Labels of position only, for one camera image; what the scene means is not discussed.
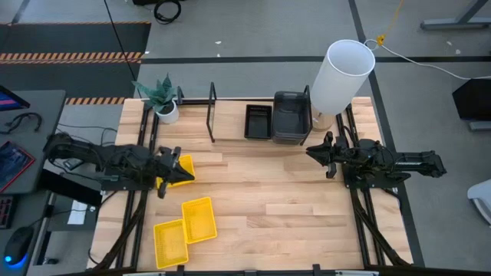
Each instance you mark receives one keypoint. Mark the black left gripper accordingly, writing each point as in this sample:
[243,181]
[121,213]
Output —
[167,166]

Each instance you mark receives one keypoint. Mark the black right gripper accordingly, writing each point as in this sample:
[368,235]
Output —
[337,157]

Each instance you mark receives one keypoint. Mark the large dark grey bin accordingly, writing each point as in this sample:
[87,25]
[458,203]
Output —
[291,119]

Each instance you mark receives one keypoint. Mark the black plastic basket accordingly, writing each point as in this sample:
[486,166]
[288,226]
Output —
[258,124]

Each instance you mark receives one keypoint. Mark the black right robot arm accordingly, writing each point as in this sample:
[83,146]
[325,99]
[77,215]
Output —
[414,163]

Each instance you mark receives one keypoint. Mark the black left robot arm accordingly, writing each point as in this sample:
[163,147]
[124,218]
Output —
[88,151]

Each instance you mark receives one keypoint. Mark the yellow plastic basket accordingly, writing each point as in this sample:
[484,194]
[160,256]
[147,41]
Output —
[186,163]
[170,243]
[199,220]

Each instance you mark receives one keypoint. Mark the green plant in white pot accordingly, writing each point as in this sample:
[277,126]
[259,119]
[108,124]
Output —
[169,114]

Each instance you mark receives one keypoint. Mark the white lamp with wooden base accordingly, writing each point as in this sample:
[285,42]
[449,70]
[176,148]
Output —
[337,80]

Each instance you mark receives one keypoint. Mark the silver aluminium profile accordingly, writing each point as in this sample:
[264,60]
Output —
[356,273]
[144,273]

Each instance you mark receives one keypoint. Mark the white paper sheet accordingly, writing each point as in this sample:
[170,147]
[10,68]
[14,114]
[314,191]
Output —
[77,214]

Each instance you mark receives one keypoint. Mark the black flat panel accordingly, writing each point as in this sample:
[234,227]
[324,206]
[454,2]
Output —
[69,188]

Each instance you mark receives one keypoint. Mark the dark desk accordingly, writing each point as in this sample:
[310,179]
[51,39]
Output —
[42,115]

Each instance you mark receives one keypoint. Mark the black box with grey base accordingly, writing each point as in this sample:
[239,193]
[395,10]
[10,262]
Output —
[473,99]

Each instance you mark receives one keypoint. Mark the white chair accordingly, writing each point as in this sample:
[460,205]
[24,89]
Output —
[481,195]

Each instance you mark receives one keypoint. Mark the red-edged dark tablet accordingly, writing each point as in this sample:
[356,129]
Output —
[13,163]

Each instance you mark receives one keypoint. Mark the black mat with orange stripes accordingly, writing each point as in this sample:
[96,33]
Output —
[76,38]

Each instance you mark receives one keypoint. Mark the black computer mouse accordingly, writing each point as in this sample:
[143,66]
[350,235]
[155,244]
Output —
[19,243]

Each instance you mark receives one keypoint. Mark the black keyboard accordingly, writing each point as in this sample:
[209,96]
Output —
[5,212]

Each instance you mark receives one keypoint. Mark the grey desk foot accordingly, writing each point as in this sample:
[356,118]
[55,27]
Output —
[452,23]

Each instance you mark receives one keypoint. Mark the black computer monitor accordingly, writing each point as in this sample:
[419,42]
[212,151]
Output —
[9,100]

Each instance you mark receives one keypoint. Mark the wooden shelf with black frame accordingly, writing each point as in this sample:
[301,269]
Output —
[230,122]

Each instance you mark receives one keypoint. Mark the black aluminium rig frame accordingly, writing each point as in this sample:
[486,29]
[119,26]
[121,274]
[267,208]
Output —
[134,249]

